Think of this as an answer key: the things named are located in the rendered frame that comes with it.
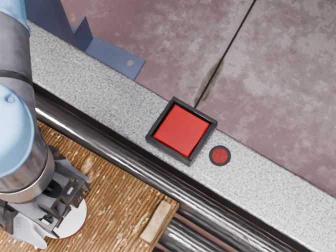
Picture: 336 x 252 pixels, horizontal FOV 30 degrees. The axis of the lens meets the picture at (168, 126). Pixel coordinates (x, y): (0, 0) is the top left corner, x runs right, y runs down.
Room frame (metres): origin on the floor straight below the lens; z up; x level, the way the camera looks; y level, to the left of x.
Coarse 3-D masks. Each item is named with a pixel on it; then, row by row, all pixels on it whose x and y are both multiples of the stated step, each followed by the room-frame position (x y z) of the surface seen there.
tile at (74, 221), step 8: (72, 208) 0.22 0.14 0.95; (80, 208) 0.22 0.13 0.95; (72, 216) 0.21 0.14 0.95; (80, 216) 0.21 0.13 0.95; (64, 224) 0.20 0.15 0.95; (72, 224) 0.20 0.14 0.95; (80, 224) 0.20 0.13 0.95; (40, 232) 0.19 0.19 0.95; (56, 232) 0.19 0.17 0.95; (64, 232) 0.19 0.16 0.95; (72, 232) 0.19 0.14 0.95
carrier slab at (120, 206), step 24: (48, 144) 0.32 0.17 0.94; (72, 144) 0.32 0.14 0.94; (96, 168) 0.27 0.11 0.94; (96, 192) 0.24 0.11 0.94; (120, 192) 0.24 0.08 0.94; (144, 192) 0.23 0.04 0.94; (96, 216) 0.21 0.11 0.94; (120, 216) 0.20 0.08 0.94; (144, 216) 0.20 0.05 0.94; (0, 240) 0.19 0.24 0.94; (48, 240) 0.18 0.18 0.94; (72, 240) 0.18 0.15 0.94; (96, 240) 0.17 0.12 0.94; (120, 240) 0.17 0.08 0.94
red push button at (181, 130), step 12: (180, 108) 0.35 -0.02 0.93; (168, 120) 0.33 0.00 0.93; (180, 120) 0.33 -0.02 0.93; (192, 120) 0.33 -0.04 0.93; (156, 132) 0.32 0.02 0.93; (168, 132) 0.32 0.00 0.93; (180, 132) 0.31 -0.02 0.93; (192, 132) 0.31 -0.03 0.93; (204, 132) 0.31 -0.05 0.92; (168, 144) 0.30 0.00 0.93; (180, 144) 0.30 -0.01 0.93; (192, 144) 0.29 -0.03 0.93
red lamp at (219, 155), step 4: (220, 148) 0.29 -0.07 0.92; (212, 152) 0.28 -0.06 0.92; (216, 152) 0.28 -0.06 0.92; (220, 152) 0.28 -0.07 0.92; (224, 152) 0.28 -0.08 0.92; (212, 156) 0.28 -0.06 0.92; (216, 156) 0.28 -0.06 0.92; (220, 156) 0.27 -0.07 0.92; (224, 156) 0.27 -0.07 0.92; (216, 160) 0.27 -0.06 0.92; (220, 160) 0.27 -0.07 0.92; (224, 160) 0.27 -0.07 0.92
